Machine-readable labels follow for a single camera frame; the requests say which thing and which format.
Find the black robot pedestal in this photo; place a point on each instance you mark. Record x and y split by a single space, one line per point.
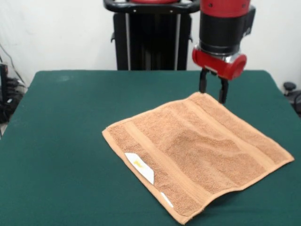
152 47

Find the tan terry towel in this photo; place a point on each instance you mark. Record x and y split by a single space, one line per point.
200 153

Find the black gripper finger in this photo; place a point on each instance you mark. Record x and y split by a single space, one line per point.
223 93
203 81

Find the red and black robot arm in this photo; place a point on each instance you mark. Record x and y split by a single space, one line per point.
223 23

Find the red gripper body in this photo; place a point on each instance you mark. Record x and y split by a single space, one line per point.
221 64

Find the black equipment box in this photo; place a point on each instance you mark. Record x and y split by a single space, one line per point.
4 80

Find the dark green table cloth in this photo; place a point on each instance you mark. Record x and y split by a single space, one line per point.
58 153

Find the black office chair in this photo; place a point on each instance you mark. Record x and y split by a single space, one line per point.
292 94

